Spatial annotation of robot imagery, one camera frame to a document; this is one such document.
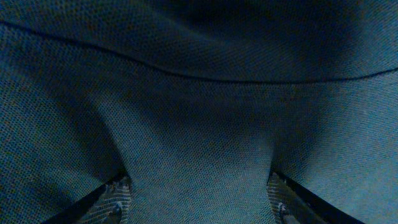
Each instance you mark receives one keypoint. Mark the black polo shirt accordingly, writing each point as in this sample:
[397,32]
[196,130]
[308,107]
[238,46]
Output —
[198,102]

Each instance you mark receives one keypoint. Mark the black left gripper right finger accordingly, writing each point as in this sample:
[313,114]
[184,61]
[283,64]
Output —
[292,203]

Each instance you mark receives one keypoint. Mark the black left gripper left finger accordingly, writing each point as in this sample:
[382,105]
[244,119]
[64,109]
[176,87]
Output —
[108,204]

